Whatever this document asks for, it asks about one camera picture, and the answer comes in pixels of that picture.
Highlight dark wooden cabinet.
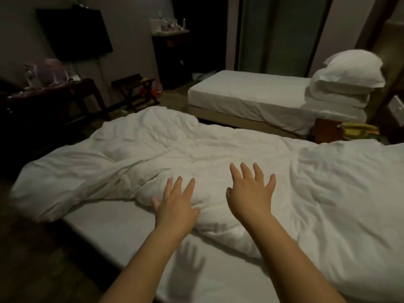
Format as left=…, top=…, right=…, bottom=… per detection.
left=151, top=29, right=191, bottom=90

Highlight white pillowcase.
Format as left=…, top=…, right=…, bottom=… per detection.
left=302, top=101, right=371, bottom=125

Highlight tan padded headboard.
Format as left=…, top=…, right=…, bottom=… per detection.
left=371, top=22, right=404, bottom=106

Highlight person's left hand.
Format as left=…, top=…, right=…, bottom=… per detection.
left=151, top=176, right=202, bottom=242

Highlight dark wooden desk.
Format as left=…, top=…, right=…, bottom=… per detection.
left=0, top=77, right=109, bottom=162

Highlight white duvet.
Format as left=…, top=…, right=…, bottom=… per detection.
left=9, top=105, right=404, bottom=303

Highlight bottles on cabinet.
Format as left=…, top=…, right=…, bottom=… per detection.
left=150, top=11, right=190, bottom=35

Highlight person's right forearm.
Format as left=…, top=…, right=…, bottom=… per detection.
left=246, top=218, right=347, bottom=303

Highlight white duvet cover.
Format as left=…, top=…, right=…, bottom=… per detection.
left=312, top=49, right=386, bottom=90

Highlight person's left forearm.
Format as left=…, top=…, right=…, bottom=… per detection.
left=98, top=230, right=190, bottom=303

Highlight dark wooden nightstand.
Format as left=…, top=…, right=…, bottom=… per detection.
left=314, top=118, right=346, bottom=144

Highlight white pillow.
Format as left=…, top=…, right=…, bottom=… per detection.
left=308, top=82, right=373, bottom=109

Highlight person's right hand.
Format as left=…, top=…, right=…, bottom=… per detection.
left=225, top=162, right=278, bottom=226

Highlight white wall switch panel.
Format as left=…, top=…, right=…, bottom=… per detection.
left=388, top=94, right=404, bottom=128

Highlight beige telephone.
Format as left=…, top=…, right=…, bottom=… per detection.
left=341, top=122, right=381, bottom=142

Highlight black wall television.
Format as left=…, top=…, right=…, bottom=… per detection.
left=35, top=5, right=115, bottom=62

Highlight pink plastic bag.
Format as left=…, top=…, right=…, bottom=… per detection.
left=25, top=58, right=80, bottom=90

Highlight white floor cloth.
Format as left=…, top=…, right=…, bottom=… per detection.
left=192, top=70, right=219, bottom=83

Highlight white bed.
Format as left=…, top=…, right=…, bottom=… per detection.
left=63, top=199, right=282, bottom=303
left=187, top=69, right=370, bottom=140

